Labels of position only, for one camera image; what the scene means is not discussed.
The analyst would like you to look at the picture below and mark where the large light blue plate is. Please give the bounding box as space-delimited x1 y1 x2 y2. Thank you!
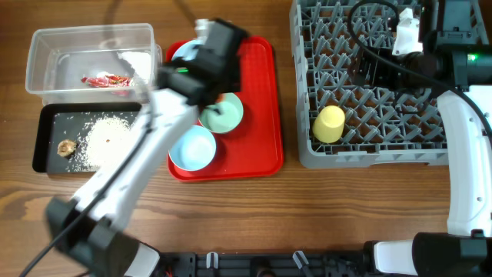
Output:
171 39 202 61

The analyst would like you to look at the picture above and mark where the green bowl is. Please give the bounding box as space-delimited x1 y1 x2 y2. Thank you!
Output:
198 92 244 134

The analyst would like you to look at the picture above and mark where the yellow plastic cup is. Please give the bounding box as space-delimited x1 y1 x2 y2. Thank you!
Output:
312 105 345 144

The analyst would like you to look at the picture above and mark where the white tissue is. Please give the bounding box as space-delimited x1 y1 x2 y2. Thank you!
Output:
116 51 152 86

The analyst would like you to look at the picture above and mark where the small light blue bowl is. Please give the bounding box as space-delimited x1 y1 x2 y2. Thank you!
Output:
168 125 217 172

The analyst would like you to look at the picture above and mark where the red wrapper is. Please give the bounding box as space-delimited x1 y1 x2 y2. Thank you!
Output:
81 75 131 88

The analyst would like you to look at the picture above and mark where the white rice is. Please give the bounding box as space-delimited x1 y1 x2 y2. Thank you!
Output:
85 118 134 171

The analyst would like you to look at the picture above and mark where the brown food scrap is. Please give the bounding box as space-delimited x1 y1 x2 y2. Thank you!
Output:
57 139 78 159

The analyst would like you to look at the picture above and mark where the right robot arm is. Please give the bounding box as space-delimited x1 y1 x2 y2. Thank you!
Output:
349 1 491 276

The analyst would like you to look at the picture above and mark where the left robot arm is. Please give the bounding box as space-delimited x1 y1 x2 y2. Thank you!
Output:
45 18 248 276

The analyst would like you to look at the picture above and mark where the grey dishwasher rack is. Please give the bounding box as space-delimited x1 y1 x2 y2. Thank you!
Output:
288 0 492 169

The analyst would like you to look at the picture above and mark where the red serving tray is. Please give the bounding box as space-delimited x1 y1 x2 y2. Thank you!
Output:
168 36 284 182

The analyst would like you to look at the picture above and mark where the clear plastic bin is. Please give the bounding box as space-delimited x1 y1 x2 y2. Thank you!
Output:
25 23 162 105

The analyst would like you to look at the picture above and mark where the black plastic tray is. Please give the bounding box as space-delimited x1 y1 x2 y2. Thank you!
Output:
32 102 141 174

